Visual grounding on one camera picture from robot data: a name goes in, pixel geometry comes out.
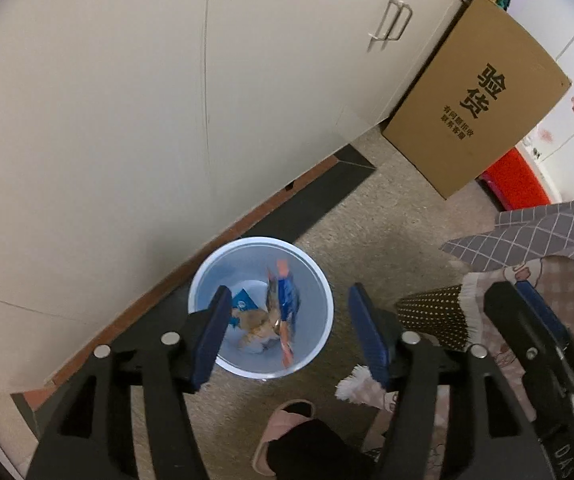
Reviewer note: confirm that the pale blue plastic bin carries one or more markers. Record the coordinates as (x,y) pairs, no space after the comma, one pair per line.
(252,262)

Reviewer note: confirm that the crumpled brown wrapper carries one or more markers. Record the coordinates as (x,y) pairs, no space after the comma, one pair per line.
(254,324)

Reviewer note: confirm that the red platform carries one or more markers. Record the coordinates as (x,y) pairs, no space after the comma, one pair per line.
(517,180)

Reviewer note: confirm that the tall printed cardboard box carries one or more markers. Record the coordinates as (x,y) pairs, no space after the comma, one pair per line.
(507,50)

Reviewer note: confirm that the pink slipper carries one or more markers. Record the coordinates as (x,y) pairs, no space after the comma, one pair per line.
(282,425)

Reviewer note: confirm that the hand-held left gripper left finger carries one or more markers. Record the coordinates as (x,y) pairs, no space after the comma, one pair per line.
(212,340)

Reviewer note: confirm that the blue white wrapper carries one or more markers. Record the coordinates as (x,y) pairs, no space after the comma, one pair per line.
(244,302)

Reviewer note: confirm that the blue orange snack wrapper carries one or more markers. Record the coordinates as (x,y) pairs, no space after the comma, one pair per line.
(287,295)

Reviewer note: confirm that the pale pink butterfly sticker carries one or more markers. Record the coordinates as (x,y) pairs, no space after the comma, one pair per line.
(546,135)

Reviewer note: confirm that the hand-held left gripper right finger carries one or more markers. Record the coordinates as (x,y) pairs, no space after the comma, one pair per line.
(369,335)

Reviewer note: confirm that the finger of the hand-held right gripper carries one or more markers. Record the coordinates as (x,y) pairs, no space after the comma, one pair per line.
(517,330)
(544,315)

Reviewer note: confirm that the white wardrobe with butterflies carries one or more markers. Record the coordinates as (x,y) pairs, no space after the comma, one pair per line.
(567,10)

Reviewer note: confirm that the long white floor cabinet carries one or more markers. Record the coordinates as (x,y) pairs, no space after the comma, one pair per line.
(117,110)

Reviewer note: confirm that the pink printed fringed cloth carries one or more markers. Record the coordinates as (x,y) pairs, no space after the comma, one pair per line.
(477,320)

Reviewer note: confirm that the person's black trouser leg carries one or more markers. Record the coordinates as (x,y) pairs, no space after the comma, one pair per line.
(312,450)

